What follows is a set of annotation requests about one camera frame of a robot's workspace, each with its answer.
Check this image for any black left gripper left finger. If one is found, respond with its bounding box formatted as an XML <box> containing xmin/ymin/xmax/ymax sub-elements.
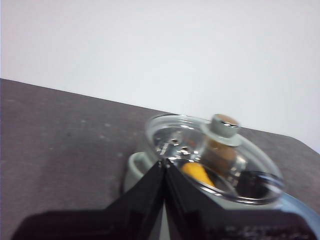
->
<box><xmin>9</xmin><ymin>159</ymin><xmax>165</xmax><ymax>240</ymax></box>

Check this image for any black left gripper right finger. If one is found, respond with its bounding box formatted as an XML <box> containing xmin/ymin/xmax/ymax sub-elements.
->
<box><xmin>163</xmin><ymin>163</ymin><xmax>315</xmax><ymax>240</ymax></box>

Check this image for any yellow corn cob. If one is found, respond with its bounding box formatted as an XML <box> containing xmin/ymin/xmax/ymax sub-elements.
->
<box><xmin>180</xmin><ymin>161</ymin><xmax>216</xmax><ymax>188</ymax></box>

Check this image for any glass lid with gold-topped knob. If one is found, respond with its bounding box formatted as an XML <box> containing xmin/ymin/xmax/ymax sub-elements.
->
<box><xmin>144</xmin><ymin>113</ymin><xmax>286</xmax><ymax>206</ymax></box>

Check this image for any pale green electric steamer pot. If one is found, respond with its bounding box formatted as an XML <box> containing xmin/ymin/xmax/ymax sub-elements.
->
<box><xmin>122</xmin><ymin>151</ymin><xmax>285</xmax><ymax>240</ymax></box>

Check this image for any blue round plate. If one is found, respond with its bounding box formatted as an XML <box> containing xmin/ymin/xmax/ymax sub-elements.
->
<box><xmin>276</xmin><ymin>192</ymin><xmax>320</xmax><ymax>227</ymax></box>

